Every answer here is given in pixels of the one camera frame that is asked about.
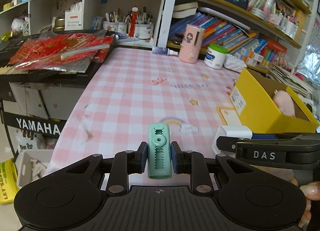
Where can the yellow cardboard box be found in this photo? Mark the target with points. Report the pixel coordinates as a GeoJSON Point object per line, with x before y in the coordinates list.
{"type": "Point", "coordinates": [252, 99]}

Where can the white shelf unit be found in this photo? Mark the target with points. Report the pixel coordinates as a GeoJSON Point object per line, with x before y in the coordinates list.
{"type": "Point", "coordinates": [41, 12]}

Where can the pink plush toy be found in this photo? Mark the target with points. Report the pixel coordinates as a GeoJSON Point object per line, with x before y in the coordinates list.
{"type": "Point", "coordinates": [284, 103]}

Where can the pink checkered tablecloth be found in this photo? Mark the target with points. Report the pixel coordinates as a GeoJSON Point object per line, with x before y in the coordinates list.
{"type": "Point", "coordinates": [135, 88]}

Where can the white storage bin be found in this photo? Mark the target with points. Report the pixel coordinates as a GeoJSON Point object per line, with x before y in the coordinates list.
{"type": "Point", "coordinates": [32, 165]}

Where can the pink cylindrical humidifier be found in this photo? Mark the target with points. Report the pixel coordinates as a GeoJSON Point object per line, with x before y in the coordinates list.
{"type": "Point", "coordinates": [191, 44]}

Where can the white pen holder cups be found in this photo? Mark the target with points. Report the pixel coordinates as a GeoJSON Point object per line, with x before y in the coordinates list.
{"type": "Point", "coordinates": [142, 31]}

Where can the black Yamaha keyboard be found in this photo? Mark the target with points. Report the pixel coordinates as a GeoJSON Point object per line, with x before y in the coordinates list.
{"type": "Point", "coordinates": [43, 93]}

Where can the white charger cube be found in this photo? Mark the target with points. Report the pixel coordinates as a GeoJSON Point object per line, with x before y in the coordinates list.
{"type": "Point", "coordinates": [231, 135]}

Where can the person's right hand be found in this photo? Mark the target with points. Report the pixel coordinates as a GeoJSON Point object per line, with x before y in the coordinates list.
{"type": "Point", "coordinates": [311, 192]}

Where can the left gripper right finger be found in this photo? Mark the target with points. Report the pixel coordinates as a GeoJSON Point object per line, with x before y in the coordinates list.
{"type": "Point", "coordinates": [194, 164]}

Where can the blue spray bottle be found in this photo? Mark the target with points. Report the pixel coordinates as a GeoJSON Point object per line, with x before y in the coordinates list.
{"type": "Point", "coordinates": [164, 51]}

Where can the yellow plastic bag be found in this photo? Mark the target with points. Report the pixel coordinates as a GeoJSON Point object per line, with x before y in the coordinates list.
{"type": "Point", "coordinates": [8, 182]}

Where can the row of colourful books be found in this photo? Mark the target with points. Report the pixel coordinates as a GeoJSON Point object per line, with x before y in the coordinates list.
{"type": "Point", "coordinates": [217, 31]}

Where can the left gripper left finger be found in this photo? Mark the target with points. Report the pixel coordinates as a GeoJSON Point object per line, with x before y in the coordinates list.
{"type": "Point", "coordinates": [122, 166]}

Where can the orange white medicine boxes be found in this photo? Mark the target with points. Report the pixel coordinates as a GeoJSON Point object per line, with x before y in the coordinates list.
{"type": "Point", "coordinates": [248, 56]}

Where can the mint green correction tape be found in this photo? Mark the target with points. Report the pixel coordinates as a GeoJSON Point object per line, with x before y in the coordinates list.
{"type": "Point", "coordinates": [159, 154]}

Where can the white jar green lid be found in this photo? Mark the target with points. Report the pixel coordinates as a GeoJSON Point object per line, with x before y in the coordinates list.
{"type": "Point", "coordinates": [215, 56]}

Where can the red shiny packaging bag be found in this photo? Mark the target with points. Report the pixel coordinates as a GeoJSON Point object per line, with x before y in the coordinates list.
{"type": "Point", "coordinates": [67, 52]}

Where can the white drinking straws box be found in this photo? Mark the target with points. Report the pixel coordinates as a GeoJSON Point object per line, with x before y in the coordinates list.
{"type": "Point", "coordinates": [73, 17]}

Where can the white quilted pouch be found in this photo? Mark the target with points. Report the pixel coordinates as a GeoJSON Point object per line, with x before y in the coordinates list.
{"type": "Point", "coordinates": [234, 64]}

